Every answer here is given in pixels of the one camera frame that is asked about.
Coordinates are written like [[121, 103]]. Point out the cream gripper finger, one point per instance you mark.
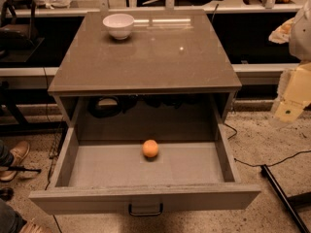
[[294, 95], [282, 33]]

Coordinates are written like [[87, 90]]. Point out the orange fruit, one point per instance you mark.
[[150, 148]]

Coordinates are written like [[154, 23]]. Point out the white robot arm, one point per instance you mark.
[[300, 40]]

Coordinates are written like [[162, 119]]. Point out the brown cabinet with counter top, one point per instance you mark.
[[167, 52]]

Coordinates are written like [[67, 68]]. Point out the open grey top drawer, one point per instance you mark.
[[102, 169]]

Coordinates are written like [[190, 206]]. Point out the black metal stand leg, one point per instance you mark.
[[291, 203]]

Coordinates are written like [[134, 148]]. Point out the white ceramic bowl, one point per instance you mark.
[[119, 26]]

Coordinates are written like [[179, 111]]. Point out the dark chair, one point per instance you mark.
[[18, 42]]

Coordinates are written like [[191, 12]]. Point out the tan shoe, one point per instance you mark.
[[11, 158]]

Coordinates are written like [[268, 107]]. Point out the person's jeans leg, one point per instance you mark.
[[10, 220]]

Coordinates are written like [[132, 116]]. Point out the black drawer handle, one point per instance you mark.
[[151, 210]]

